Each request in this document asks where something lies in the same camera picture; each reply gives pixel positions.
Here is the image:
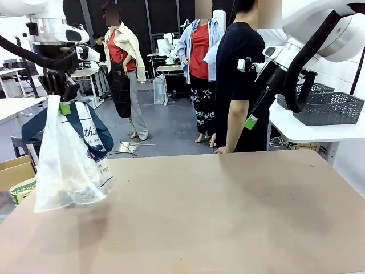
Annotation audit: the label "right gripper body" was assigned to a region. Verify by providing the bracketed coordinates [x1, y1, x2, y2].
[255, 61, 289, 94]

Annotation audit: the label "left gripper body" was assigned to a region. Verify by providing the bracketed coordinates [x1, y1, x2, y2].
[38, 72, 78, 102]

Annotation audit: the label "clear shopping bag blue straps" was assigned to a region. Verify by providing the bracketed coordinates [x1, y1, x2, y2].
[21, 94, 115, 214]

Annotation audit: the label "person's right forearm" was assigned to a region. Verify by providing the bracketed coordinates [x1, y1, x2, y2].
[225, 110, 248, 150]

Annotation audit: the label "person's right hand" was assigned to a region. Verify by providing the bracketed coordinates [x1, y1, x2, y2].
[213, 144, 236, 155]

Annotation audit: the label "grey background desk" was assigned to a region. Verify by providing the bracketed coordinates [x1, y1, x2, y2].
[70, 67, 108, 110]

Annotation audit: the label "person in black t-shirt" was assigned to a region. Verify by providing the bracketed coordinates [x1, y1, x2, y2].
[214, 0, 283, 154]

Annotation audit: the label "white work table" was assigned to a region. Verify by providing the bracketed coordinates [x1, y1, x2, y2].
[0, 96, 48, 126]

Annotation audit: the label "grey woven plastic basket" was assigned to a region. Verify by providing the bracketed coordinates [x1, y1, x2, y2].
[293, 91, 365, 127]
[275, 82, 336, 111]

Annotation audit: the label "white side table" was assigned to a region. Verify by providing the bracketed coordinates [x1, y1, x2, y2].
[267, 99, 365, 168]

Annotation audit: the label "seated person black hair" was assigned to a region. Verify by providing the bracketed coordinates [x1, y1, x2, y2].
[91, 33, 107, 63]

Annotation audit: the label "black chair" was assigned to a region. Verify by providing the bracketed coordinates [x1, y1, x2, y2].
[10, 134, 39, 174]

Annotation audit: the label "mannequin in cream jacket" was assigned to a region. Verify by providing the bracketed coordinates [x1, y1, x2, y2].
[101, 0, 149, 143]

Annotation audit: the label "mannequin in blue shirt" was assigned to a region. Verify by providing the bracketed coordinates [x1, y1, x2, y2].
[176, 0, 226, 144]

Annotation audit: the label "brown cardboard box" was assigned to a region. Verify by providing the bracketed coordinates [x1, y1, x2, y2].
[0, 155, 37, 192]

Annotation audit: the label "black tripod pole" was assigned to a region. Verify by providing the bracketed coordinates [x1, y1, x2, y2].
[348, 47, 365, 97]

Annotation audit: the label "green printed white carton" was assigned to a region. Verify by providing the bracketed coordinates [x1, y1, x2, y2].
[9, 176, 38, 206]

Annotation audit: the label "clear plastic container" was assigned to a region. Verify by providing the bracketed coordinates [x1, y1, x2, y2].
[153, 74, 167, 106]

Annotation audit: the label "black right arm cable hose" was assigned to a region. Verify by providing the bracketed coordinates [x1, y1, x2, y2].
[283, 10, 343, 114]

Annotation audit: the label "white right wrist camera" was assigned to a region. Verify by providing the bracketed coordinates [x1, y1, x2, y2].
[237, 57, 265, 74]

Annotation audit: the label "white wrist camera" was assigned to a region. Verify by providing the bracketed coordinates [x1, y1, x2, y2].
[75, 44, 100, 62]
[237, 57, 265, 74]

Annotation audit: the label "white cable bundle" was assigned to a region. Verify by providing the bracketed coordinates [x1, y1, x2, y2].
[269, 136, 290, 150]

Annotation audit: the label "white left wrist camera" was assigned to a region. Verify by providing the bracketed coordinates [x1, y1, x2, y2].
[75, 44, 100, 62]

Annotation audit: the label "metal mannequin base plate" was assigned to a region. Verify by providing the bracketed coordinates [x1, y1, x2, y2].
[119, 139, 157, 155]

